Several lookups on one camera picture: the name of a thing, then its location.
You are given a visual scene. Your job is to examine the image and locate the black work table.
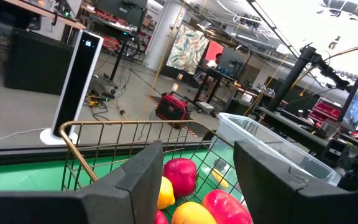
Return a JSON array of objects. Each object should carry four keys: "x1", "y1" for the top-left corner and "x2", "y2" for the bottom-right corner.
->
[{"x1": 193, "y1": 65, "x2": 231, "y2": 108}]

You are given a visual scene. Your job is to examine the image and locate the black aluminium table frame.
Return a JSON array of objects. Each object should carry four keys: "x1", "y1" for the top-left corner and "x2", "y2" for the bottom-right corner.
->
[{"x1": 0, "y1": 143, "x2": 214, "y2": 167}]

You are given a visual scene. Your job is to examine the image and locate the black cabinet box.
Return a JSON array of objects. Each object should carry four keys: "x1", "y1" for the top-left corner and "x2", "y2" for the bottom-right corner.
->
[{"x1": 4, "y1": 27, "x2": 75, "y2": 96}]

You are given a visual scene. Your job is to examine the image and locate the white power cable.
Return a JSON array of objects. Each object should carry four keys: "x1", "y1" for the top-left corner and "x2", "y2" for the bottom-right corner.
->
[{"x1": 0, "y1": 126, "x2": 48, "y2": 147}]

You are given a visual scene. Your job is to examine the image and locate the black tripod stand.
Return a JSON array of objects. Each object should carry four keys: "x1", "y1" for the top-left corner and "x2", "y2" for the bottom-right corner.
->
[{"x1": 109, "y1": 30, "x2": 142, "y2": 82}]

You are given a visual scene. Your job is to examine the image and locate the large shiny red apple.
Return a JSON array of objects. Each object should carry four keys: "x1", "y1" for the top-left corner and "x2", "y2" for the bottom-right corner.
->
[{"x1": 201, "y1": 189, "x2": 254, "y2": 224}]

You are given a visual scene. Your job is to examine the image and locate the red storage bins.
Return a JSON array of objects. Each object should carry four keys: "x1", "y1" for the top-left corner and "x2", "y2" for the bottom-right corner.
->
[{"x1": 306, "y1": 97, "x2": 344, "y2": 124}]

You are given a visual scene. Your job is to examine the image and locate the white building column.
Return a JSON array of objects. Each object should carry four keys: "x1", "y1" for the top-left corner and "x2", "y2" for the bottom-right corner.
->
[{"x1": 143, "y1": 0, "x2": 186, "y2": 72}]

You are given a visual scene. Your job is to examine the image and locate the small yellow corn cob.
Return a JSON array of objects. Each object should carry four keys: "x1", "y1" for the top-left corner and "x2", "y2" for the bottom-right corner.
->
[{"x1": 211, "y1": 167, "x2": 229, "y2": 189}]

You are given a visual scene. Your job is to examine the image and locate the wooden workbench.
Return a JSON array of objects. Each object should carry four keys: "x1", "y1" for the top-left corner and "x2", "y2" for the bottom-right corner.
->
[{"x1": 3, "y1": 0, "x2": 87, "y2": 31}]

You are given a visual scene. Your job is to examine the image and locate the red black generator box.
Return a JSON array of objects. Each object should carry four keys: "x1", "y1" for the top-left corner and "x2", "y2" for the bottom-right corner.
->
[{"x1": 154, "y1": 91, "x2": 193, "y2": 123}]

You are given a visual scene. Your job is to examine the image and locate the floral patterned partition panel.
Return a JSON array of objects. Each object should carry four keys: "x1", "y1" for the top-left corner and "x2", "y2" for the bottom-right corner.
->
[{"x1": 165, "y1": 24, "x2": 211, "y2": 75}]

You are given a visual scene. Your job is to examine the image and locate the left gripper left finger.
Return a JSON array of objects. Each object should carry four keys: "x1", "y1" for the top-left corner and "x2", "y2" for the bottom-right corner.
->
[{"x1": 0, "y1": 140, "x2": 164, "y2": 224}]

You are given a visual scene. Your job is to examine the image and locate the red wall panel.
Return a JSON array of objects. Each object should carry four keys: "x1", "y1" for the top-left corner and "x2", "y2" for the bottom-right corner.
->
[{"x1": 204, "y1": 40, "x2": 225, "y2": 62}]

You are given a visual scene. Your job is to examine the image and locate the orange yellow mango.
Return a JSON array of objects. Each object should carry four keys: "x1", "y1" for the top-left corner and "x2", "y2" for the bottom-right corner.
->
[{"x1": 171, "y1": 201, "x2": 218, "y2": 224}]

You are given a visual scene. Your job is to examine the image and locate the clear plastic container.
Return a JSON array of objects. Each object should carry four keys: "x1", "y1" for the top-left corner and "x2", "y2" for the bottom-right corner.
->
[{"x1": 202, "y1": 112, "x2": 343, "y2": 203}]

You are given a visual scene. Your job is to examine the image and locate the gold wire basket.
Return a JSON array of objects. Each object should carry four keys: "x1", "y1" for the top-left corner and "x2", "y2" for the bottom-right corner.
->
[{"x1": 58, "y1": 119, "x2": 247, "y2": 224}]

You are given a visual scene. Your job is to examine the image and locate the person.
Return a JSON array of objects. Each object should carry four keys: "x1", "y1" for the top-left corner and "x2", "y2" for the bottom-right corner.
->
[{"x1": 204, "y1": 52, "x2": 224, "y2": 70}]

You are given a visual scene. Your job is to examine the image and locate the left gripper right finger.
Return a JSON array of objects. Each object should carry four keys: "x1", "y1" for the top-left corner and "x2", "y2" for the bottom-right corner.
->
[{"x1": 233, "y1": 141, "x2": 358, "y2": 224}]

